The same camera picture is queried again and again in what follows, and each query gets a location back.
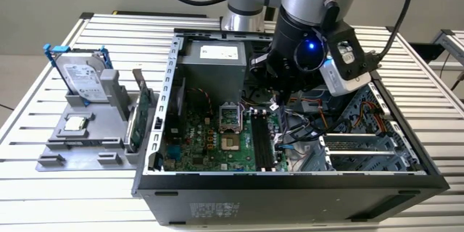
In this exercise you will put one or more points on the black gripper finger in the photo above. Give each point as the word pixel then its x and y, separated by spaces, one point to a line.
pixel 262 69

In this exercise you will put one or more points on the black RAM slot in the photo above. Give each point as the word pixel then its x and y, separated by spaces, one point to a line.
pixel 266 145
pixel 256 145

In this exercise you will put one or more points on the dark RAM stick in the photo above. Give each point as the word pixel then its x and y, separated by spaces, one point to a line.
pixel 81 143

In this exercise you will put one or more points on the grey power supply unit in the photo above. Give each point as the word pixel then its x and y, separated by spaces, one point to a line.
pixel 213 77

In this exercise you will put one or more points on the grey metal drive cage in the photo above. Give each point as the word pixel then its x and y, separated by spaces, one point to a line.
pixel 294 104

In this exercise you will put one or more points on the CPU socket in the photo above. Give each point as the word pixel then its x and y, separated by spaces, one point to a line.
pixel 230 141

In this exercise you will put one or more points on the blue data plug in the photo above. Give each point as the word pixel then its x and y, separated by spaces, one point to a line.
pixel 284 147

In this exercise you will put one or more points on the green motherboard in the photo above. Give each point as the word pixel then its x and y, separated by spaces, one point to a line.
pixel 234 158

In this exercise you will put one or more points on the black flat bar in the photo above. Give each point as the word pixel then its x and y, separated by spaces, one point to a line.
pixel 158 13

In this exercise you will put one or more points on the blue expansion slot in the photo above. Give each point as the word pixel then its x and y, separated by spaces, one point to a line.
pixel 173 152

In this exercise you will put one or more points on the green graphics card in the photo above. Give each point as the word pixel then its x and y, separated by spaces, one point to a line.
pixel 138 123

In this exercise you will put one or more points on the grey metal disk bay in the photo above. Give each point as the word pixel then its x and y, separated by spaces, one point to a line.
pixel 356 152

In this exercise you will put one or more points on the aluminium side table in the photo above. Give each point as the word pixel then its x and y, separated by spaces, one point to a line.
pixel 449 39

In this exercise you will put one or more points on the grey plastic parts rack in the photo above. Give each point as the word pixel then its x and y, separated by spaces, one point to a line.
pixel 105 123

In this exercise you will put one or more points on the hard disk in blue carrier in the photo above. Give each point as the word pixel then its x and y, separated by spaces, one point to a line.
pixel 81 77

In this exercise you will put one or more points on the black PC case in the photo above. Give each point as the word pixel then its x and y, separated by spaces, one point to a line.
pixel 289 204

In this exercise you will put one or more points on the silver CPU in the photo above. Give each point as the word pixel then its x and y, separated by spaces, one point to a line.
pixel 73 124

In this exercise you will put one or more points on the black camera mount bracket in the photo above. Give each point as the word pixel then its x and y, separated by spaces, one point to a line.
pixel 358 52

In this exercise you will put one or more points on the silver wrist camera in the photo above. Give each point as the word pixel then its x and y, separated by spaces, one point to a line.
pixel 344 82

